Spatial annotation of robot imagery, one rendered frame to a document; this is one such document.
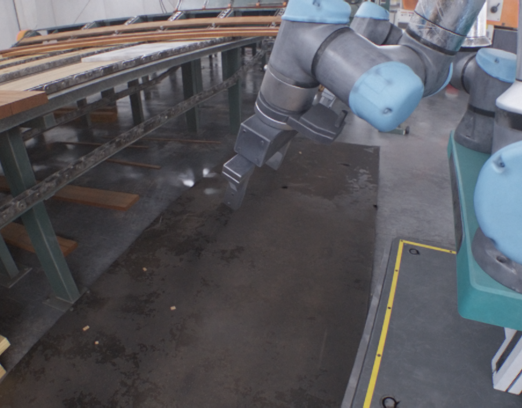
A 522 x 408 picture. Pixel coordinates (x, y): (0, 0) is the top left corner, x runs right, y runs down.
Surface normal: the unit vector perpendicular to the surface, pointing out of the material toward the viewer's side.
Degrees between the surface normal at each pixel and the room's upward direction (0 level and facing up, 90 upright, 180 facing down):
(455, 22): 105
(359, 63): 58
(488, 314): 90
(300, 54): 100
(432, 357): 0
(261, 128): 25
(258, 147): 98
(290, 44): 94
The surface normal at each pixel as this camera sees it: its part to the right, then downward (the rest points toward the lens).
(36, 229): -0.31, 0.49
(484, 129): -0.57, 0.14
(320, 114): 0.26, -0.62
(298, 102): 0.19, 0.78
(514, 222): -0.73, 0.47
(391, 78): -0.27, -0.21
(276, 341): -0.02, -0.86
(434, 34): -0.46, 0.58
